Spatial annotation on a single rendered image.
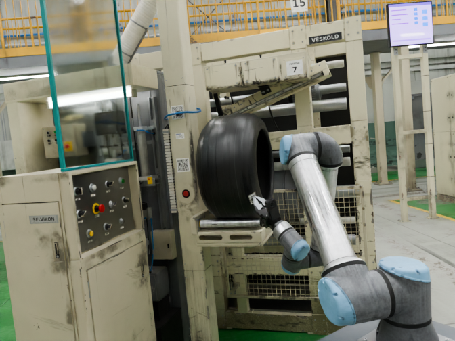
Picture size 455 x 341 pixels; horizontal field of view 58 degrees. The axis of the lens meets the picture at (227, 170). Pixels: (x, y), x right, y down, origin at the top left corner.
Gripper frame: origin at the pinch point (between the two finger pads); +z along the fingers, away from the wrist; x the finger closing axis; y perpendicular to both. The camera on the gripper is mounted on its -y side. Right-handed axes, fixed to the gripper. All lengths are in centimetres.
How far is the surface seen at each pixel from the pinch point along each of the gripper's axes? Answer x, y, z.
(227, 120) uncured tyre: 9.2, -19.7, 36.9
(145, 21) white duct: 9, -37, 132
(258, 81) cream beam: 42, -17, 58
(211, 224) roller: -20.5, 20.7, 12.8
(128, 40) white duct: -5, -29, 133
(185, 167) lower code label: -16.6, 5.4, 44.1
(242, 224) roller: -7.8, 17.7, 1.6
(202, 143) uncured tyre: -8.5, -17.0, 32.5
